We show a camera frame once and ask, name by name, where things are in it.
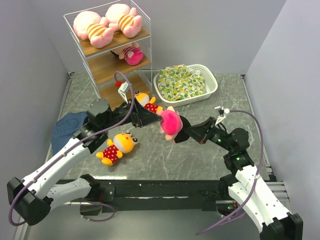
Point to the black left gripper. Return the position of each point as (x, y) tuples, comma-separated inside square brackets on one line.
[(142, 117)]

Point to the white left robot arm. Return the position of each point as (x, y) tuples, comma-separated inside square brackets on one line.
[(34, 196)]

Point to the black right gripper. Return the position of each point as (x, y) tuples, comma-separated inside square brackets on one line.
[(202, 127)]

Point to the white wire wooden shelf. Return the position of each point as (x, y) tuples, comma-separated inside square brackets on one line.
[(101, 64)]

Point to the lemon print cloth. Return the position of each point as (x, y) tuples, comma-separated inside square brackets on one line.
[(180, 82)]

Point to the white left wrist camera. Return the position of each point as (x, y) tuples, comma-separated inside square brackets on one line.
[(123, 88)]

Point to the blue checked cloth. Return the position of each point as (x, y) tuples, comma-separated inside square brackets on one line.
[(64, 129)]

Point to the black-haired doll pink striped dress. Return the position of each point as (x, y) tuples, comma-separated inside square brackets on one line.
[(131, 53)]

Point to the yellow plush red dotted dress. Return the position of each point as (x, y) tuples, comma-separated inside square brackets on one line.
[(121, 144)]

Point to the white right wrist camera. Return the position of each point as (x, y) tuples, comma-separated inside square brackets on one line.
[(223, 112)]

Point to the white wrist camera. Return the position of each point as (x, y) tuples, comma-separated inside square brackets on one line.
[(223, 112), (123, 88)]

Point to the pink plush pig striped shirt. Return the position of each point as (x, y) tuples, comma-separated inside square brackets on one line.
[(90, 25)]

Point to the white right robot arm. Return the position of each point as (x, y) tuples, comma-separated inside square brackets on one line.
[(244, 184)]

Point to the white plastic basket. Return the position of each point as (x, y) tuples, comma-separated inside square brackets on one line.
[(211, 86)]

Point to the yellow plush near shelf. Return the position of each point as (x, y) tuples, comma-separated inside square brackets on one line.
[(147, 102)]

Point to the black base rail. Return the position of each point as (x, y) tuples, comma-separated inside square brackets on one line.
[(157, 195)]

